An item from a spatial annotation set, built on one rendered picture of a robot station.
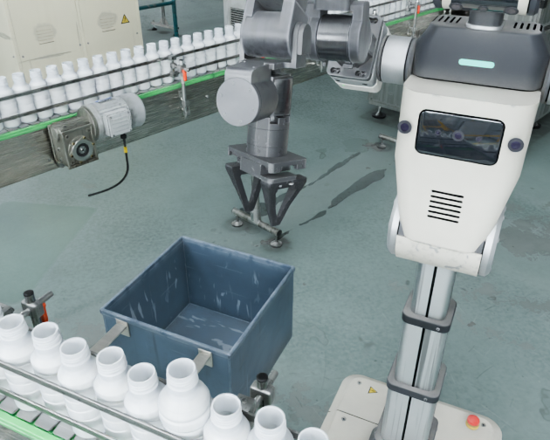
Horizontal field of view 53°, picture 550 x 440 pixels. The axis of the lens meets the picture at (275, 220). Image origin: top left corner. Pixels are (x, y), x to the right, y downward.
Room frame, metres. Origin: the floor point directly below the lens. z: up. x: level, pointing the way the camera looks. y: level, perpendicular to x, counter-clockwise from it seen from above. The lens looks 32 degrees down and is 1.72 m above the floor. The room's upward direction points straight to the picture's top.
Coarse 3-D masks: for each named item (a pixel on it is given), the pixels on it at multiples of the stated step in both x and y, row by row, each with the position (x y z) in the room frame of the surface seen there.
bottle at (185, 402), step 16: (176, 368) 0.50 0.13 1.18; (192, 368) 0.50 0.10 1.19; (176, 384) 0.47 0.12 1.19; (192, 384) 0.48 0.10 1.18; (160, 400) 0.48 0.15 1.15; (176, 400) 0.47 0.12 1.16; (192, 400) 0.47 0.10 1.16; (208, 400) 0.48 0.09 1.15; (160, 416) 0.47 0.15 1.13; (176, 416) 0.46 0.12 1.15; (192, 416) 0.46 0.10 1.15; (208, 416) 0.47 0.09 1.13; (176, 432) 0.46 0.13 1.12; (192, 432) 0.46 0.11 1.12
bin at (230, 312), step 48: (192, 240) 1.15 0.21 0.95; (144, 288) 1.01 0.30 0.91; (192, 288) 1.16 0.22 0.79; (240, 288) 1.09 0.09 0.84; (288, 288) 1.01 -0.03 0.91; (144, 336) 0.84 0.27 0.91; (192, 336) 1.03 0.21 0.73; (240, 336) 1.03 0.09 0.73; (288, 336) 1.01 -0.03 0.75; (240, 384) 0.79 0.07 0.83
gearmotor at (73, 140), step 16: (128, 96) 1.96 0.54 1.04; (80, 112) 1.86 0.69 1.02; (96, 112) 1.84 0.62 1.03; (112, 112) 1.85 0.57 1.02; (128, 112) 1.86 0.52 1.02; (144, 112) 1.95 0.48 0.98; (48, 128) 1.79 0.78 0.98; (64, 128) 1.75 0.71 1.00; (80, 128) 1.78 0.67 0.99; (96, 128) 1.81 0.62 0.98; (112, 128) 1.81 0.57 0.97; (128, 128) 1.86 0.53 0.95; (64, 144) 1.73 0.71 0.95; (80, 144) 1.76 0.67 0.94; (64, 160) 1.75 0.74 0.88; (80, 160) 1.75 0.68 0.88; (96, 160) 1.81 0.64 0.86; (96, 192) 1.91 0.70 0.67
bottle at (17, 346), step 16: (0, 320) 0.61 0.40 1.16; (16, 320) 0.63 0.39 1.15; (0, 336) 0.60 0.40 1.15; (16, 336) 0.59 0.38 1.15; (0, 352) 0.59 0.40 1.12; (16, 352) 0.59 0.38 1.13; (32, 368) 0.59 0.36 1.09; (16, 384) 0.58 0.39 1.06; (32, 384) 0.59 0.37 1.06; (32, 400) 0.58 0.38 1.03
